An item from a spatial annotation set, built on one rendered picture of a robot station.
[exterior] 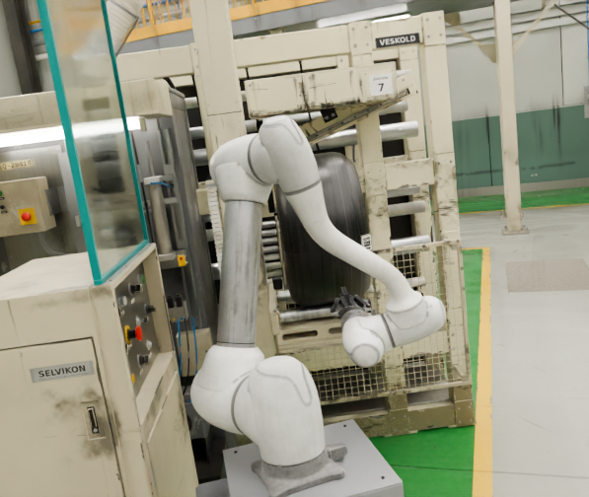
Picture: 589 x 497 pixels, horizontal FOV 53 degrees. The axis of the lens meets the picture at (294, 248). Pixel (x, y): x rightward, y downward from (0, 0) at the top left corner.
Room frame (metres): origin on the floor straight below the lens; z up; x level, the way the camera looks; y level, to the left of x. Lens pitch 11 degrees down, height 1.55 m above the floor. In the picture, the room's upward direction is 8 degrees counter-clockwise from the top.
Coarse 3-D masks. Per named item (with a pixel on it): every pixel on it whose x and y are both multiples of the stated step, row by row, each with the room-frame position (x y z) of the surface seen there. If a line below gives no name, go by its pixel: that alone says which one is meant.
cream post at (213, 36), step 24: (192, 0) 2.13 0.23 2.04; (216, 0) 2.13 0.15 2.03; (192, 24) 2.13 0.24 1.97; (216, 24) 2.13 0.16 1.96; (216, 48) 2.13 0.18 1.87; (216, 72) 2.13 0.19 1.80; (216, 96) 2.13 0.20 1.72; (240, 96) 2.13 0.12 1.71; (216, 120) 2.13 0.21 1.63; (240, 120) 2.13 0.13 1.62; (216, 144) 2.13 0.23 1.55; (264, 264) 2.19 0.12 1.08; (264, 288) 2.13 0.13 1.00; (264, 312) 2.13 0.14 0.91; (264, 336) 2.13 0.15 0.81
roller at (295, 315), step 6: (366, 300) 2.07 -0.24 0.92; (318, 306) 2.07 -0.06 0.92; (324, 306) 2.07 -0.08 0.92; (330, 306) 2.07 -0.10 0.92; (282, 312) 2.07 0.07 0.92; (288, 312) 2.06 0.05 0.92; (294, 312) 2.06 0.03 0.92; (300, 312) 2.06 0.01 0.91; (306, 312) 2.06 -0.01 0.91; (312, 312) 2.05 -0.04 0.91; (318, 312) 2.05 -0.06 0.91; (324, 312) 2.05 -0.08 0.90; (330, 312) 2.05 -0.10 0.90; (282, 318) 2.05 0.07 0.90; (288, 318) 2.05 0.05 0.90; (294, 318) 2.05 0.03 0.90; (300, 318) 2.05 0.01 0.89; (306, 318) 2.06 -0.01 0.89; (312, 318) 2.06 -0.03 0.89; (318, 318) 2.06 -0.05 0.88
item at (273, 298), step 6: (270, 288) 2.32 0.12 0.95; (270, 294) 2.23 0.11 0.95; (276, 294) 2.33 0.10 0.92; (270, 300) 2.14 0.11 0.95; (276, 300) 2.24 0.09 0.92; (270, 306) 2.07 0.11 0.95; (276, 306) 2.10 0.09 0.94; (270, 312) 2.01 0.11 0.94; (276, 312) 2.02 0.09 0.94; (270, 318) 2.01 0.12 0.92; (276, 318) 2.01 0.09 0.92; (276, 324) 2.01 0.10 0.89; (276, 330) 2.01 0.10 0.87
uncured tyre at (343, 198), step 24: (336, 168) 2.05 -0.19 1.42; (336, 192) 1.98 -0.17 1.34; (360, 192) 2.01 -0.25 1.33; (288, 216) 1.96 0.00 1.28; (336, 216) 1.94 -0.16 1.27; (360, 216) 1.96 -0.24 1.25; (288, 240) 1.95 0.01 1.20; (312, 240) 1.93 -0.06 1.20; (360, 240) 1.94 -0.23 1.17; (288, 264) 1.97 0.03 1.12; (312, 264) 1.93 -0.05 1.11; (336, 264) 1.94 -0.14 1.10; (288, 288) 2.10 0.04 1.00; (312, 288) 1.97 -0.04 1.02; (336, 288) 1.99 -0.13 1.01; (360, 288) 2.01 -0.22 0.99
